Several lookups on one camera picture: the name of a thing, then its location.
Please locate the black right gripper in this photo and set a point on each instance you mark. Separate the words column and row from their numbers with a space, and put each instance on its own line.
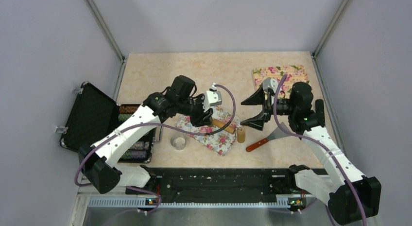
column 257, row 122

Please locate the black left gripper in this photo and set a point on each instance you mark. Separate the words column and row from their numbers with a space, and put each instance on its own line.
column 202, row 118

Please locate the wooden dough roller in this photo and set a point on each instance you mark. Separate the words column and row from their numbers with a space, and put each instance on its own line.
column 240, row 132

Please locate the white floral tray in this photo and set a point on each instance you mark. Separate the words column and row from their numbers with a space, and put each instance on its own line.
column 221, row 142

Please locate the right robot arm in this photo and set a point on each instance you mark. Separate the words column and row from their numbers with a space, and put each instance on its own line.
column 349, row 195

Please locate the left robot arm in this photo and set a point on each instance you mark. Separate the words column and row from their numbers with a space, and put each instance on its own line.
column 98, row 161

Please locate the yellow floral tray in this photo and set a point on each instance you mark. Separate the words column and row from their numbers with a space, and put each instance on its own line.
column 294, row 73

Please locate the black poker chip case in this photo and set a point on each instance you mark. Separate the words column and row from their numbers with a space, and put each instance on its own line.
column 94, row 116

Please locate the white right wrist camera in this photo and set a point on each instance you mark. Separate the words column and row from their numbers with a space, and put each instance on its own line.
column 270, row 85

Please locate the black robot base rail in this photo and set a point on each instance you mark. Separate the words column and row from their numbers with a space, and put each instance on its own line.
column 220, row 185

